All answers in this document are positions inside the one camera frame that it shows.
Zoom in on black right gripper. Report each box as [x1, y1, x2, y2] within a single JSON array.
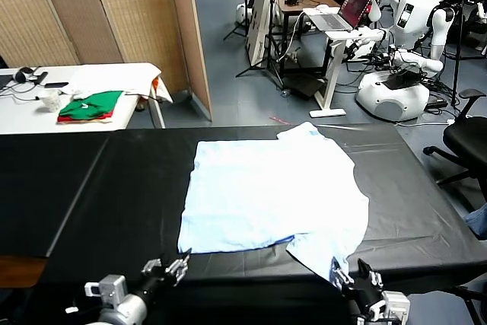
[[329, 259, 385, 314]]

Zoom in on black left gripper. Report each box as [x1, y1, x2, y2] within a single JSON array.
[[132, 251, 191, 303]]

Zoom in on light blue t-shirt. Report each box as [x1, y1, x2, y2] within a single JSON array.
[[177, 121, 370, 282]]

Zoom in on large black table cover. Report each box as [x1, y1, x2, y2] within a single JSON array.
[[44, 123, 487, 292]]

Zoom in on small black table cover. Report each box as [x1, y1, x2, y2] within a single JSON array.
[[0, 132, 112, 258]]

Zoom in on red folded shirt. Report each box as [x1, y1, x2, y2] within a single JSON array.
[[56, 110, 115, 125]]

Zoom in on black office chair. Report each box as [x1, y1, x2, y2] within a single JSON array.
[[422, 88, 487, 204]]

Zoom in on green folded shirt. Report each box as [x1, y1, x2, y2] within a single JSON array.
[[59, 91, 125, 119]]

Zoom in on white paper cup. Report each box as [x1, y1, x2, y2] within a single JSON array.
[[40, 88, 62, 113]]

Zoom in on white side table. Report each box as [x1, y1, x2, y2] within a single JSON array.
[[0, 62, 167, 135]]

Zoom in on white standing desk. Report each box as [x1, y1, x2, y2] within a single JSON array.
[[302, 7, 385, 119]]

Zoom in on black headphones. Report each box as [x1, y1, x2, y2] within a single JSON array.
[[14, 67, 35, 83]]

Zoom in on tall black light stand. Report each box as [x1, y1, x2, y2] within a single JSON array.
[[450, 0, 467, 107]]

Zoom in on black tripod stand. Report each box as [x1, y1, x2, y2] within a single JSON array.
[[235, 0, 285, 88]]

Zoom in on white board panel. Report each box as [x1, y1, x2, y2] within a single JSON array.
[[245, 0, 281, 67]]

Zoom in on silver open laptop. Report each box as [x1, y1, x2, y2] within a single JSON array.
[[307, 0, 374, 32]]

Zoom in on bamboo folding screen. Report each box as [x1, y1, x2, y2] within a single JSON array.
[[0, 0, 213, 123]]

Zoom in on white wheeled humanoid robot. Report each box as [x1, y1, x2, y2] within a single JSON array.
[[355, 0, 456, 123]]

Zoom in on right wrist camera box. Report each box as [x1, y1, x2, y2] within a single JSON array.
[[380, 290, 411, 320]]

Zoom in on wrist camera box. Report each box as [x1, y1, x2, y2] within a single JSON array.
[[380, 290, 411, 320], [84, 274, 127, 307]]

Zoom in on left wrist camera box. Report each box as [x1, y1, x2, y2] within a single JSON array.
[[84, 274, 127, 307]]

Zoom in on grey cable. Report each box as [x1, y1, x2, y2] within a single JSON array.
[[0, 84, 43, 104]]

